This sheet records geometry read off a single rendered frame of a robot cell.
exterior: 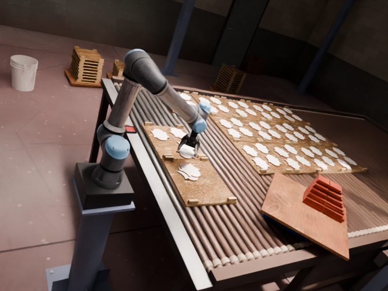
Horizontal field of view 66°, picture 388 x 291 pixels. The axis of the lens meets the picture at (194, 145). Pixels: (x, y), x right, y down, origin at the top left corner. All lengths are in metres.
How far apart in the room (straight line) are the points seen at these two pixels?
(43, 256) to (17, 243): 0.21
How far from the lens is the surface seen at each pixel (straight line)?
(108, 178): 1.54
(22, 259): 2.48
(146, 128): 2.21
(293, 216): 1.83
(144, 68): 1.35
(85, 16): 6.90
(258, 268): 1.55
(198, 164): 2.02
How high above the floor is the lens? 2.00
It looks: 29 degrees down
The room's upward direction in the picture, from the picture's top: 22 degrees clockwise
